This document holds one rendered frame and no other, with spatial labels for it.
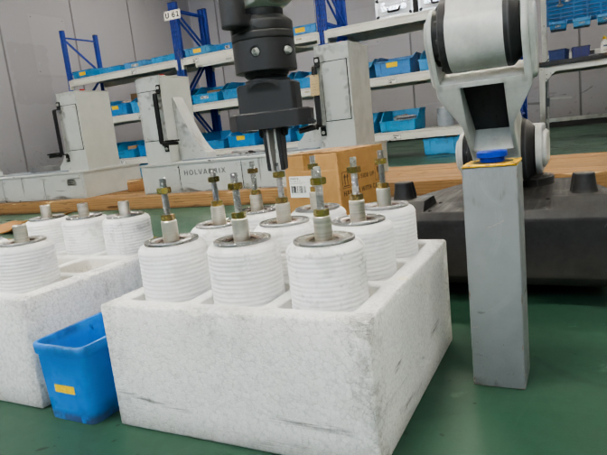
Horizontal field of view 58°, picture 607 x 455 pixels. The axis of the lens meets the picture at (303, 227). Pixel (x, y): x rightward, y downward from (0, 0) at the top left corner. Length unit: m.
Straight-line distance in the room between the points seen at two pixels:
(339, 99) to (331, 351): 2.39
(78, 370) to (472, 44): 0.86
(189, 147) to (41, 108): 5.11
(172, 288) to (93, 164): 3.36
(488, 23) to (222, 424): 0.80
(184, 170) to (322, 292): 2.82
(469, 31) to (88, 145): 3.29
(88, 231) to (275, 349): 0.66
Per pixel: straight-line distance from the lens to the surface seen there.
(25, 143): 8.28
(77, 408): 0.90
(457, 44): 1.11
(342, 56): 2.95
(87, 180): 4.03
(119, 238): 1.14
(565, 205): 1.13
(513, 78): 1.15
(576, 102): 9.01
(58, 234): 1.32
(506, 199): 0.76
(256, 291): 0.69
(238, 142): 6.32
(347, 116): 2.92
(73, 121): 4.10
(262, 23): 0.78
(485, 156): 0.78
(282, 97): 0.78
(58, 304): 0.98
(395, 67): 5.56
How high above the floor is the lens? 0.39
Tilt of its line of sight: 10 degrees down
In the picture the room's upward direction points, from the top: 6 degrees counter-clockwise
